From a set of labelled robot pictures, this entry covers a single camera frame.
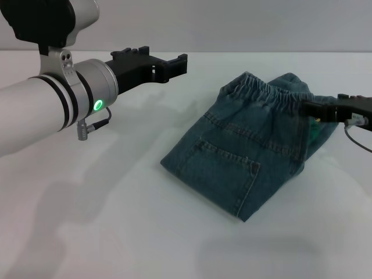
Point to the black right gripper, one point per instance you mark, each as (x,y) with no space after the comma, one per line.
(357,104)

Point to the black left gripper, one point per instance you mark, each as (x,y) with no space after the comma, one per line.
(130,74)

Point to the blue denim shorts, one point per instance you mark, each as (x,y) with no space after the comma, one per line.
(232,151)

